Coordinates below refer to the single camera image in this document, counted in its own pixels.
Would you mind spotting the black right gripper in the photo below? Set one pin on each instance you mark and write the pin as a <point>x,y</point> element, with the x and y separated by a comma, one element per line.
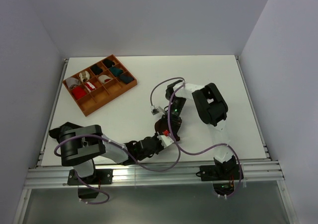
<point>175,123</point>

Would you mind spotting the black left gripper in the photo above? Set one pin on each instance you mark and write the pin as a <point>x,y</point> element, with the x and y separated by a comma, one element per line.
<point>161,146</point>

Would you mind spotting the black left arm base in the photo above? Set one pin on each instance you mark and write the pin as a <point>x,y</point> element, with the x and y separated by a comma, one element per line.
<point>90,187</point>

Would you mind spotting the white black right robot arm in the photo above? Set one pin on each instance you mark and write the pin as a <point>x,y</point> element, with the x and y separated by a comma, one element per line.
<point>212,110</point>

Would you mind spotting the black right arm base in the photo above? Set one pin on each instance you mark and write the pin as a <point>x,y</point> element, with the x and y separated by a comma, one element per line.
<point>227,174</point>

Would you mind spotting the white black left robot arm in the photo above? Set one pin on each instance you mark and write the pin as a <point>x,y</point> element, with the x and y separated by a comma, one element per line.
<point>79,150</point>

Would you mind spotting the dark teal rolled sock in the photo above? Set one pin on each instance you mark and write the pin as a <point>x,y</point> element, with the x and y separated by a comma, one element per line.
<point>125,78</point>

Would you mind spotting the teal green rolled sock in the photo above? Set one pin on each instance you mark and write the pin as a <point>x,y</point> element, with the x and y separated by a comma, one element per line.
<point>116,71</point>

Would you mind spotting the orange wooden divider tray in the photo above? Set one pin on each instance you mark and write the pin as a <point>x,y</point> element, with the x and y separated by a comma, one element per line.
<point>104,93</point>

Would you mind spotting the white red rolled sock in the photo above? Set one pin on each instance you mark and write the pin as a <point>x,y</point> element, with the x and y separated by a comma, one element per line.
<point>104,79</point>

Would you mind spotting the red white striped sock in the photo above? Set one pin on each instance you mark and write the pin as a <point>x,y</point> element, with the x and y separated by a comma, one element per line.
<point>89,86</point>

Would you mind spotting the black patterned sock pile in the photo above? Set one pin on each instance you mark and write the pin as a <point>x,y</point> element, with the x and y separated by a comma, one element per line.
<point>55,133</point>

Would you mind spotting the beige brown rolled sock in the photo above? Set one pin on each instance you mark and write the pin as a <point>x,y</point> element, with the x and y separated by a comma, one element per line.
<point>84,76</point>

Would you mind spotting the grey white rolled sock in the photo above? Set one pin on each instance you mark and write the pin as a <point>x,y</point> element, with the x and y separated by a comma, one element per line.
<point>72,82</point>

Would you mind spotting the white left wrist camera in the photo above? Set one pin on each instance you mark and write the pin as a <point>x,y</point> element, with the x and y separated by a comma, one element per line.
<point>166,138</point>

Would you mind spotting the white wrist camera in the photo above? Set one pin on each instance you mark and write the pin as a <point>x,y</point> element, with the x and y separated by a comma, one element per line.
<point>166,138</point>
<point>156,110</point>

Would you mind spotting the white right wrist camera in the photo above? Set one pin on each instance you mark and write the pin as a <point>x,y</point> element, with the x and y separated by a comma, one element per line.
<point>156,110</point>

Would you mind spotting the aluminium frame rail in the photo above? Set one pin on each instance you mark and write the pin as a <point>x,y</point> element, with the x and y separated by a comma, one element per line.
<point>134,175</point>

